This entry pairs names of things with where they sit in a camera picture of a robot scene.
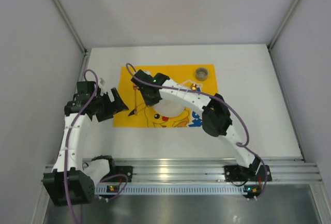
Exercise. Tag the yellow Pikachu placemat cloth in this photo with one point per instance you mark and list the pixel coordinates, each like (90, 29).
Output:
(147, 116)

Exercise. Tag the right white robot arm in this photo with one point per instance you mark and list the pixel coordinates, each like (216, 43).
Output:
(219, 119)

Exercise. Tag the perforated grey cable duct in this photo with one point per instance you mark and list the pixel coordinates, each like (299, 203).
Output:
(135, 190)

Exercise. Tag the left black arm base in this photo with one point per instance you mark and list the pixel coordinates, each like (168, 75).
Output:
(118, 174)

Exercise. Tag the copper spoon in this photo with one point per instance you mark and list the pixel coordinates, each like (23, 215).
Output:
(193, 87)

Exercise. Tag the white paper plate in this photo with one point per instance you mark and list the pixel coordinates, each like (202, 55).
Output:
(168, 108)

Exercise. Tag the copper fork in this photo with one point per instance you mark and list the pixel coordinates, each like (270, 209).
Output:
(135, 88)

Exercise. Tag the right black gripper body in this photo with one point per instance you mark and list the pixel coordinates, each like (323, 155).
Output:
(144, 92)

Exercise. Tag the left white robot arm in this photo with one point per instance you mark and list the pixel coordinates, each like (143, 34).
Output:
(68, 182)

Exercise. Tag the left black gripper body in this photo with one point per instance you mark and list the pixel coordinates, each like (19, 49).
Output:
(110, 104)

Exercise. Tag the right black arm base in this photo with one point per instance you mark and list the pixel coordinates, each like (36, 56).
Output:
(243, 173)

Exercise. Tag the aluminium mounting rail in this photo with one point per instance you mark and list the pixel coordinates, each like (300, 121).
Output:
(283, 170)

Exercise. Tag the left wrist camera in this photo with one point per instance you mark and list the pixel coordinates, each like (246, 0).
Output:
(101, 84)

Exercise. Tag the small grey cup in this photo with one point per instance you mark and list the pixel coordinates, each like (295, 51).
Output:
(201, 74)

